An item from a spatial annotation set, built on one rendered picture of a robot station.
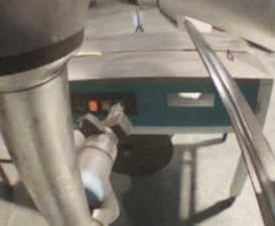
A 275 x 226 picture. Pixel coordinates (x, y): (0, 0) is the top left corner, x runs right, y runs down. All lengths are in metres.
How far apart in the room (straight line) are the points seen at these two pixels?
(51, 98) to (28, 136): 0.04
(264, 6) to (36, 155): 0.25
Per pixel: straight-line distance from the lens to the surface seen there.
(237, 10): 0.21
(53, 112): 0.19
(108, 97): 0.76
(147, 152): 1.12
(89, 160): 0.52
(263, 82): 0.74
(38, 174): 0.24
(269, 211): 0.36
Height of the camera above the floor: 1.03
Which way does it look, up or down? 32 degrees down
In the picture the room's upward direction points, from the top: 8 degrees counter-clockwise
